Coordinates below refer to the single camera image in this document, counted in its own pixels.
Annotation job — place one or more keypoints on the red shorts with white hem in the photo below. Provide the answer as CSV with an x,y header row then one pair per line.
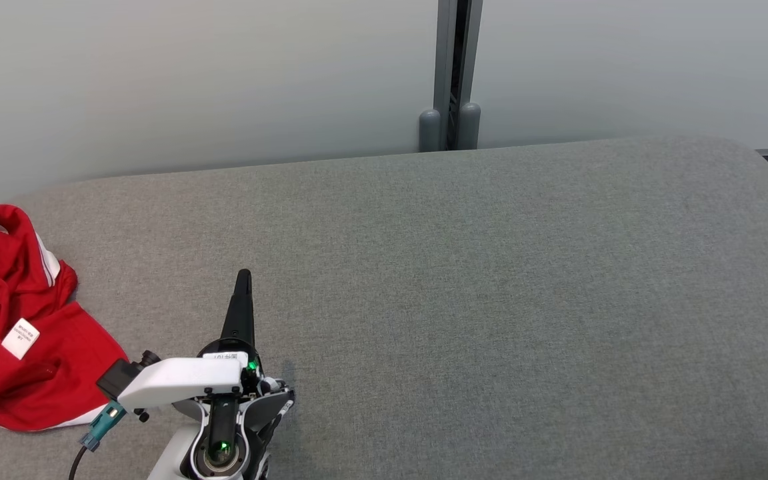
x,y
74,380

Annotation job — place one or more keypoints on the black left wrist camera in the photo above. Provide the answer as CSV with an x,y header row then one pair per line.
x,y
120,376

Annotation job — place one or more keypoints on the grey metal partition post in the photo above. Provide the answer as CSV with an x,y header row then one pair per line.
x,y
446,66

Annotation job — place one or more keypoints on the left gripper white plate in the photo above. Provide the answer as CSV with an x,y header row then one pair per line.
x,y
184,380

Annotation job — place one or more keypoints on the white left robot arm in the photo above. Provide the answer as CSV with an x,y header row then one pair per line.
x,y
170,460

